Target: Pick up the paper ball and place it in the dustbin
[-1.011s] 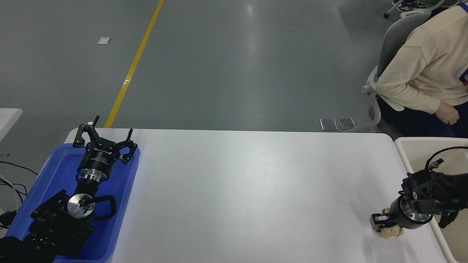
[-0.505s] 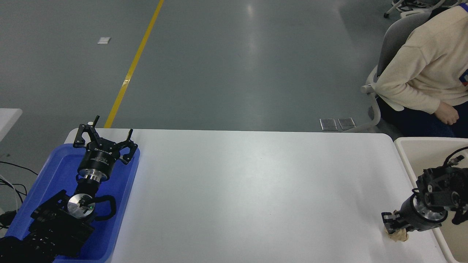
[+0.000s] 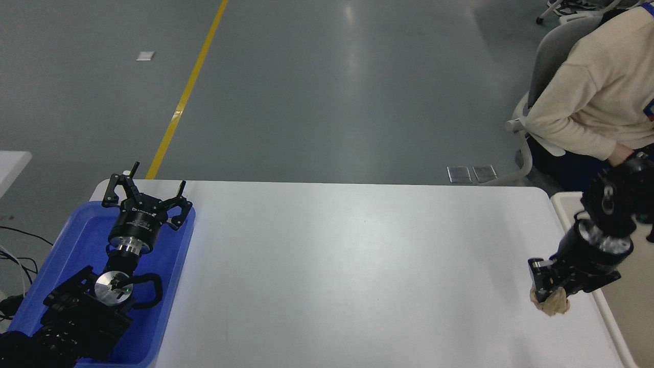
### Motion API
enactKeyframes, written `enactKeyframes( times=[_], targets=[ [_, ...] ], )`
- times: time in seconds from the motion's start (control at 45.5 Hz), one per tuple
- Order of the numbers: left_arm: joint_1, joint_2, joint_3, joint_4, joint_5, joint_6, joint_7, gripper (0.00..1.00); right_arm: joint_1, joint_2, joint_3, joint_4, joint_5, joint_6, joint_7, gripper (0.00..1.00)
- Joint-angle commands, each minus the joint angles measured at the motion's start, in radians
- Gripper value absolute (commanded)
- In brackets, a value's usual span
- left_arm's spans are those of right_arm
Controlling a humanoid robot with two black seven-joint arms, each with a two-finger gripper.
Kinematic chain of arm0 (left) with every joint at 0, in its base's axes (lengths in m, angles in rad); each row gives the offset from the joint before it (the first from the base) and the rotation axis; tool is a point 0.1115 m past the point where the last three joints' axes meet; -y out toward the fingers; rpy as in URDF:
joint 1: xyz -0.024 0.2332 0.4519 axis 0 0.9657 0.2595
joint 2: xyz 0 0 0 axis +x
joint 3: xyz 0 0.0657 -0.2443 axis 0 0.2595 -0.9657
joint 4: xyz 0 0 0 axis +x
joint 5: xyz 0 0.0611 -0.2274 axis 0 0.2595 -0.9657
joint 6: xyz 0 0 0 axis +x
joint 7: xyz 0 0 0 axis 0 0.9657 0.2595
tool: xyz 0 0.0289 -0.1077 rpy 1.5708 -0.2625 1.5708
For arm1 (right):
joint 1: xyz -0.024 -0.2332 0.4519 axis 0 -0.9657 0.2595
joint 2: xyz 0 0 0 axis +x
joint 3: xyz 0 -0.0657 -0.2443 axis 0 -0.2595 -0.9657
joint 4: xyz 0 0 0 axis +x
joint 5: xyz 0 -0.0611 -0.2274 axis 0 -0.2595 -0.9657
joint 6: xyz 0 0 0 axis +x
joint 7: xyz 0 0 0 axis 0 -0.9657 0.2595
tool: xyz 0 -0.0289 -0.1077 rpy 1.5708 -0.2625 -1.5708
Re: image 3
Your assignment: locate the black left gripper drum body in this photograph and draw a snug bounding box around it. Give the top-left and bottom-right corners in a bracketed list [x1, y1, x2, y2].
[108, 200, 169, 246]

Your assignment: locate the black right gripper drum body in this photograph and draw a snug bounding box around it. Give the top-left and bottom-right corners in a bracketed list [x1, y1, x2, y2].
[548, 230, 634, 293]

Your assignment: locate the tan paper ball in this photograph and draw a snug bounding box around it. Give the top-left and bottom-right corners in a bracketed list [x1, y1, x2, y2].
[530, 286, 571, 317]

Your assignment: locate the person's hand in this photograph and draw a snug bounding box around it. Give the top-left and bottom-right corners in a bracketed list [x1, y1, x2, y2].
[608, 142, 635, 167]

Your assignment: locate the large pale bin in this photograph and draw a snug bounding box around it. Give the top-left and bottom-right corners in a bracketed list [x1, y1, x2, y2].
[551, 192, 654, 368]

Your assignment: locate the blue plastic tray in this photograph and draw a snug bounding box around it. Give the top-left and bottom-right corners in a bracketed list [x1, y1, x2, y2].
[8, 200, 197, 368]

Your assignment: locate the person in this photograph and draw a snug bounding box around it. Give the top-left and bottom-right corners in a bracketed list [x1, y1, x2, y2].
[525, 3, 654, 192]

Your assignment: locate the grey white office chair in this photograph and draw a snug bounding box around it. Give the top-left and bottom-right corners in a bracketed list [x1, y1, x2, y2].
[480, 15, 604, 187]

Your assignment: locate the white chair base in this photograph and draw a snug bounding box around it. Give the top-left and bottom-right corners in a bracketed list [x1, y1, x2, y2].
[535, 0, 644, 25]

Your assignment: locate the thin black cable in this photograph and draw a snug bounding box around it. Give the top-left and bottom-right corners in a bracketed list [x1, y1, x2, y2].
[0, 225, 54, 247]

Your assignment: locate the black cable plug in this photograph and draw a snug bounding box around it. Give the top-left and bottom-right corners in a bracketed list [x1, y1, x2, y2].
[0, 294, 25, 321]

